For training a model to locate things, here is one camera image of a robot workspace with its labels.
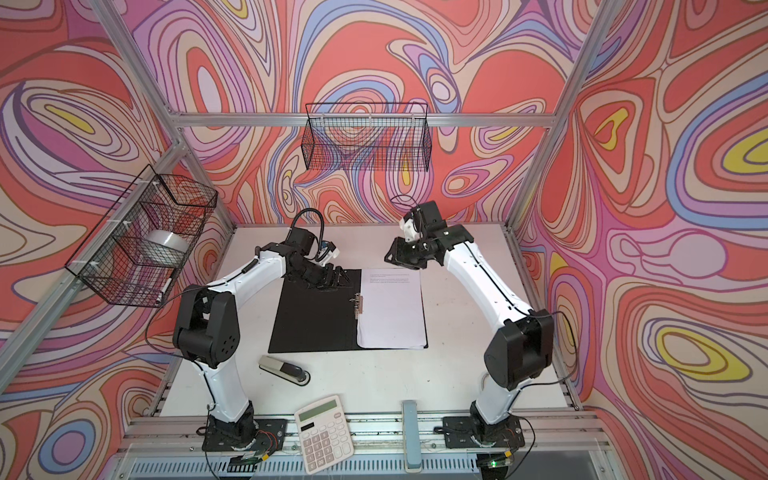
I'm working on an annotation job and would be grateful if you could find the white desk calculator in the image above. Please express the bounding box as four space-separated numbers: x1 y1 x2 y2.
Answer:
294 395 354 475

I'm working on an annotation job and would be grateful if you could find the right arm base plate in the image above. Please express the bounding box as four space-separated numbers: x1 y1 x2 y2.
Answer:
433 416 526 452

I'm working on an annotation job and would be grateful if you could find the aluminium frame rail front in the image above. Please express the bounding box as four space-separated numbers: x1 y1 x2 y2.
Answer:
105 410 627 479

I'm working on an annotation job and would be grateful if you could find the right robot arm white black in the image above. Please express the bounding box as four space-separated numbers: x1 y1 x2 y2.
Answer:
385 220 555 429

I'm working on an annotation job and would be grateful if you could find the black grey stapler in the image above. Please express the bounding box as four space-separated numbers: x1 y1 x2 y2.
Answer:
258 355 311 387

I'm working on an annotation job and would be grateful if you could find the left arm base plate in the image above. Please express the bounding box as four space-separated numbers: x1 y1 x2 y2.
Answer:
199 416 288 454

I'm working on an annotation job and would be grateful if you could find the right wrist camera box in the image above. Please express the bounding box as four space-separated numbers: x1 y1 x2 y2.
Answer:
399 200 447 243

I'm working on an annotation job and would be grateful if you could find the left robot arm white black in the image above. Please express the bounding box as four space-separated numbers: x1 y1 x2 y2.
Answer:
173 207 350 434

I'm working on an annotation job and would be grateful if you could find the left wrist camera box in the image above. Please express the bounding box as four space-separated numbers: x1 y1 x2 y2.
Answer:
314 240 340 266

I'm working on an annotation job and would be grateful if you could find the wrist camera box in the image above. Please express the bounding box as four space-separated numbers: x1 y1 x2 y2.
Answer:
314 240 340 266
399 200 447 243

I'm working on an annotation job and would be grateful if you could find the printed paper sheets stack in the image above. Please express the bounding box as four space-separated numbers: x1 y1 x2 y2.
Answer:
357 268 427 350

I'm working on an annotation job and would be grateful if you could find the black wire basket left wall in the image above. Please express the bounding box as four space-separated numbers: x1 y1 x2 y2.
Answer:
65 166 218 307

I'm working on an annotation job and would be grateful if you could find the silver tape roll in basket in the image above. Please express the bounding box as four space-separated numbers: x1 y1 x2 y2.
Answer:
141 229 189 268

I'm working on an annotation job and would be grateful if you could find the black wire basket back wall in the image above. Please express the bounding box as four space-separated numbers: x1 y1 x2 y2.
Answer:
301 101 432 173

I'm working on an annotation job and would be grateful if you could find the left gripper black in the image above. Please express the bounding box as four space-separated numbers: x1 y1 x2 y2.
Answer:
290 260 353 291

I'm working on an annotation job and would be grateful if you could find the black wire basket wall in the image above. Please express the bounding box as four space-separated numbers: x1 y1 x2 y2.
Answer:
301 101 432 173
65 166 218 307

